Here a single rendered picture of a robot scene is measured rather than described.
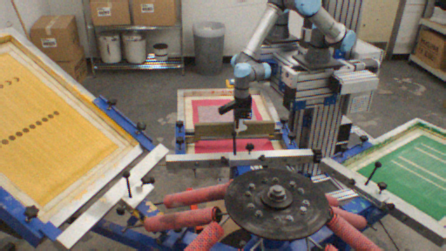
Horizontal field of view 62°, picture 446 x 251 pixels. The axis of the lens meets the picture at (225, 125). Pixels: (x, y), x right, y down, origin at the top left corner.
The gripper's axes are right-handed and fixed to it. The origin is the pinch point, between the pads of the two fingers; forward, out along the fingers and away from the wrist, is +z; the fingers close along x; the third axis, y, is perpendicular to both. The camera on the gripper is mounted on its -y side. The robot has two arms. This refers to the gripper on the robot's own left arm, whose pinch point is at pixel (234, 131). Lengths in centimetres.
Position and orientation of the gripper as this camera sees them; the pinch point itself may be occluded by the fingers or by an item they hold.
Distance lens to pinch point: 186.3
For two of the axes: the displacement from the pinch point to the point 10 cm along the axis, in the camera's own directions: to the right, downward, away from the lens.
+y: 9.9, -0.3, 1.1
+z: -0.3, 8.6, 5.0
